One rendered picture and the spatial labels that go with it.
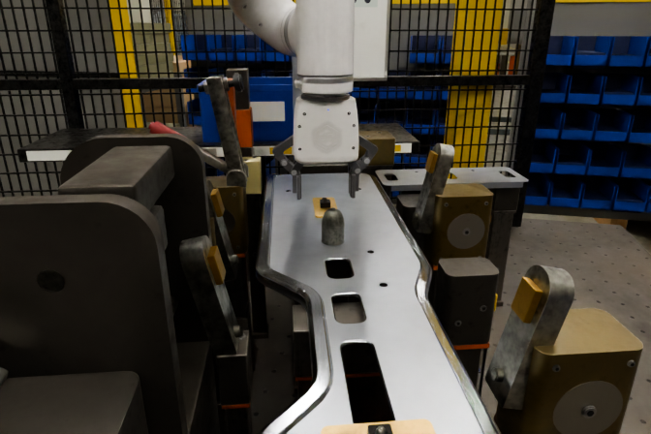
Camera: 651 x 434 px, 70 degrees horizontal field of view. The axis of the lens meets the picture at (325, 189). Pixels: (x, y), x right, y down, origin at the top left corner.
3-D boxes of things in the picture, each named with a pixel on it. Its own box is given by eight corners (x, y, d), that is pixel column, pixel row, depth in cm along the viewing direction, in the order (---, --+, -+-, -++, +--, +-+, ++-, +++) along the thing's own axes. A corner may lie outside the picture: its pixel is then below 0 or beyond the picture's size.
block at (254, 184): (268, 338, 92) (260, 161, 80) (250, 339, 92) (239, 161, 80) (268, 327, 95) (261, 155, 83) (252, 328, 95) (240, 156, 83)
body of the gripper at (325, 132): (292, 92, 67) (294, 167, 70) (362, 91, 68) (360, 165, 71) (291, 85, 74) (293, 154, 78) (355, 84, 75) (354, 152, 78)
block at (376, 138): (387, 286, 111) (395, 138, 98) (355, 288, 110) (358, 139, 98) (381, 269, 118) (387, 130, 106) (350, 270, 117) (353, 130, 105)
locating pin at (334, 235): (345, 255, 65) (346, 211, 62) (322, 256, 64) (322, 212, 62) (342, 245, 68) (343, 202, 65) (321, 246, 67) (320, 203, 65)
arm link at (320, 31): (283, 73, 71) (320, 77, 64) (280, -21, 67) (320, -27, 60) (325, 70, 76) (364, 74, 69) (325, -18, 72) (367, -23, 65)
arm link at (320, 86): (294, 77, 66) (295, 99, 67) (356, 77, 66) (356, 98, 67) (294, 72, 74) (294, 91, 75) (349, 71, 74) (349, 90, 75)
